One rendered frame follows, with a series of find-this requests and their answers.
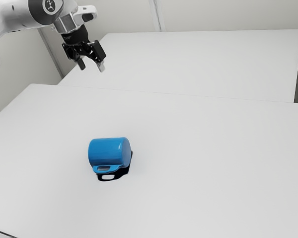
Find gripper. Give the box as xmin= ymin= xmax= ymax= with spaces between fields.
xmin=60 ymin=25 xmax=107 ymax=73

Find blue mug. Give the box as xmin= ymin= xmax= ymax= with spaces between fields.
xmin=87 ymin=137 xmax=132 ymax=174

